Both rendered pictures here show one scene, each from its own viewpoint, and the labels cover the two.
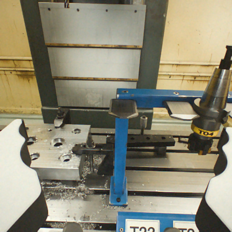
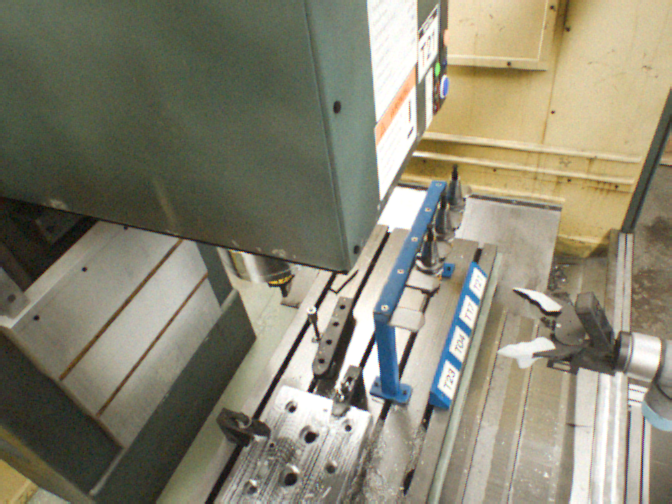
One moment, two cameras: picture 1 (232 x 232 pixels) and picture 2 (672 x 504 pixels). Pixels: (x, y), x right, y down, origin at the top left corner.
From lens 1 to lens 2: 0.94 m
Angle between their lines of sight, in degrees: 50
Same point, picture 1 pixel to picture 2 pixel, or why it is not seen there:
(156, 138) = (340, 315)
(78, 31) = (101, 299)
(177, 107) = (421, 281)
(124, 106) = (406, 316)
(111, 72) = (174, 301)
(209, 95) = (432, 258)
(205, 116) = (436, 270)
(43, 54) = (42, 404)
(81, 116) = (164, 415)
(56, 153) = (333, 437)
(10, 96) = not seen: outside the picture
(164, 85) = not seen: hidden behind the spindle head
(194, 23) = not seen: hidden behind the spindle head
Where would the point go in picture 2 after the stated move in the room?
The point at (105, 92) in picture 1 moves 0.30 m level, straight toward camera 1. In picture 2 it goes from (179, 338) to (280, 360)
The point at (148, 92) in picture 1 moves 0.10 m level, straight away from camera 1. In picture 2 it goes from (393, 290) to (353, 275)
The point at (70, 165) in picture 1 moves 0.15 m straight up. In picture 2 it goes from (363, 421) to (357, 386)
